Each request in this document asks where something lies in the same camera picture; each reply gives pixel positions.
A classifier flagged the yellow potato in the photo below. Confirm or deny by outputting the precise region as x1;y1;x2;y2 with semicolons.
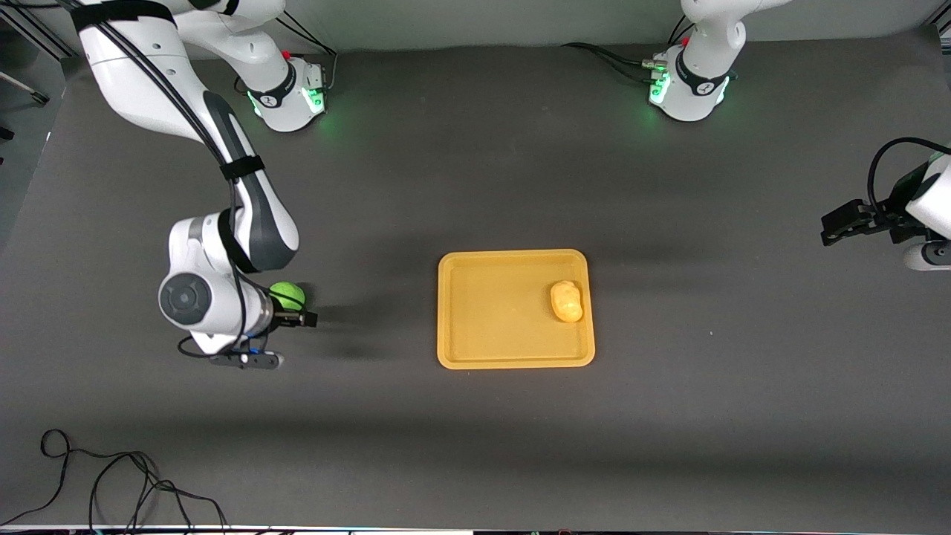
550;279;585;324

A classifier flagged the yellow plastic tray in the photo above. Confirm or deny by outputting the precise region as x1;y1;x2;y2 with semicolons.
437;249;597;370

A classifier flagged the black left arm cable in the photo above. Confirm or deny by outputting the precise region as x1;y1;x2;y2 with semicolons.
866;137;951;224

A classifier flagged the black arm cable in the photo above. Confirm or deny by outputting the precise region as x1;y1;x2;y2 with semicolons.
866;137;951;224
56;0;257;359

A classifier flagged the loose black cable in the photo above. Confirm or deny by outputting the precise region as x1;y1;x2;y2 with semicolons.
0;429;228;533

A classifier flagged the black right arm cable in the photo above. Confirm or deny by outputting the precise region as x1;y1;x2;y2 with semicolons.
56;0;257;359

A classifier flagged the black right base cable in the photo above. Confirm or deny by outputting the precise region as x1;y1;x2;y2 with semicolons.
279;11;340;94

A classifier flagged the black base cable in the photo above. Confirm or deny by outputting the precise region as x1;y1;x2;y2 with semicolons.
279;11;340;94
561;19;695;84

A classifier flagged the black left base cable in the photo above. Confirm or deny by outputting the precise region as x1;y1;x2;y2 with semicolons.
561;19;695;84

